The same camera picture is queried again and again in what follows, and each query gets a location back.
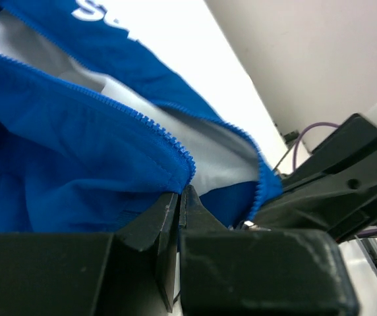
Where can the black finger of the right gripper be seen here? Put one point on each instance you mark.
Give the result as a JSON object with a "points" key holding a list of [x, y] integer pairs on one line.
{"points": [[334, 190]]}

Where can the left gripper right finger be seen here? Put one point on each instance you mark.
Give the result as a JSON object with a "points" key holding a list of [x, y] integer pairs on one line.
{"points": [[258, 272]]}

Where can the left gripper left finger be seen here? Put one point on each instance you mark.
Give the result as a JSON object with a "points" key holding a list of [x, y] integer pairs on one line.
{"points": [[128, 272]]}

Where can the blue white red jacket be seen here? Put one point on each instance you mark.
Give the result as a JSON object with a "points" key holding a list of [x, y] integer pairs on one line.
{"points": [[105, 105]]}

